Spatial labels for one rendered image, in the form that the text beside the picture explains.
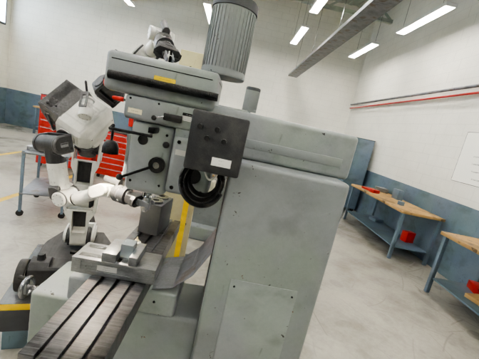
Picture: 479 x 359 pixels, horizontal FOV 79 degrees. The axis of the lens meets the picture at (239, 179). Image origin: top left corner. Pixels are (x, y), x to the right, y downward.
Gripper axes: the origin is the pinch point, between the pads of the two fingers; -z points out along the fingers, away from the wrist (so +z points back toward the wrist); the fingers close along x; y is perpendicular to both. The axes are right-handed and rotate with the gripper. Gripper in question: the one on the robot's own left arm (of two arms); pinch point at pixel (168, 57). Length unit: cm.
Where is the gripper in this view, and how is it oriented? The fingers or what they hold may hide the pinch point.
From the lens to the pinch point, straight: 144.7
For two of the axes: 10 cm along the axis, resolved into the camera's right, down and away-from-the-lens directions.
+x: -8.5, -0.9, -5.2
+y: 4.3, -6.9, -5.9
